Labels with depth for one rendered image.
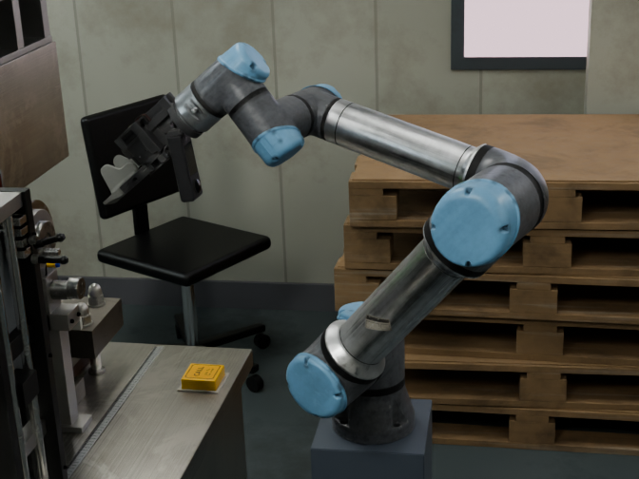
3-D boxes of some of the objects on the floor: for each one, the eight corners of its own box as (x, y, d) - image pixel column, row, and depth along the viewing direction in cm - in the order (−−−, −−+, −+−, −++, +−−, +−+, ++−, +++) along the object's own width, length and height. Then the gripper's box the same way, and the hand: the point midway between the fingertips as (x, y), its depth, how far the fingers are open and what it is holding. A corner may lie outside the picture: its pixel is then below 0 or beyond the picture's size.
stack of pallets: (706, 341, 432) (728, 111, 401) (750, 463, 351) (782, 186, 320) (369, 329, 454) (364, 109, 422) (337, 441, 373) (328, 180, 341)
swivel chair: (286, 335, 451) (274, 92, 416) (258, 414, 392) (241, 138, 357) (133, 333, 459) (108, 93, 424) (83, 409, 400) (49, 138, 365)
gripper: (178, 85, 188) (94, 162, 196) (157, 101, 178) (69, 182, 186) (212, 124, 189) (128, 199, 197) (193, 142, 179) (105, 220, 187)
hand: (116, 198), depth 191 cm, fingers open, 3 cm apart
